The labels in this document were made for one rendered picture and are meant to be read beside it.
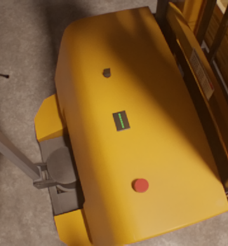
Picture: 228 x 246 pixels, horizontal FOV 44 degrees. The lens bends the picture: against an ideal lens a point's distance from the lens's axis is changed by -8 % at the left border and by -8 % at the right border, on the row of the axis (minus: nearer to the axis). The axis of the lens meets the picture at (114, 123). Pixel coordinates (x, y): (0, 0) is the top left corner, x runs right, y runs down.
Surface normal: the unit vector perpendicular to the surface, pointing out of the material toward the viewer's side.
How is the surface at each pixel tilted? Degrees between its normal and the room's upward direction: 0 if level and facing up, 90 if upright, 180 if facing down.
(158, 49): 0
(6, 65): 0
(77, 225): 22
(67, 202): 0
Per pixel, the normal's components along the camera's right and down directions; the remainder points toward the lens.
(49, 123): -0.37, -0.26
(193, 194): -0.02, -0.38
